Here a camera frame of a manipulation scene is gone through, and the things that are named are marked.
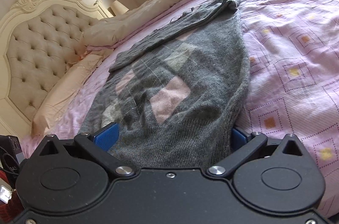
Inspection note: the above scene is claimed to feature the grey argyle knit sweater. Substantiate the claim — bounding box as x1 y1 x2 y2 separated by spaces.
81 0 250 168

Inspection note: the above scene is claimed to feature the beige pillow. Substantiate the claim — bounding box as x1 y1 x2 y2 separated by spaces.
31 54 105 136

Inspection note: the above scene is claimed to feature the cream tufted headboard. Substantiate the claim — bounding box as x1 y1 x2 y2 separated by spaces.
1 0 112 138

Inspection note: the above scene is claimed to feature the pink patterned bed sheet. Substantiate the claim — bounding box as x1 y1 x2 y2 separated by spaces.
21 0 339 219

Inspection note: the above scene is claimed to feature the cream bedside lamp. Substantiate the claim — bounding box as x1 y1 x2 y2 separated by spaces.
108 0 129 17

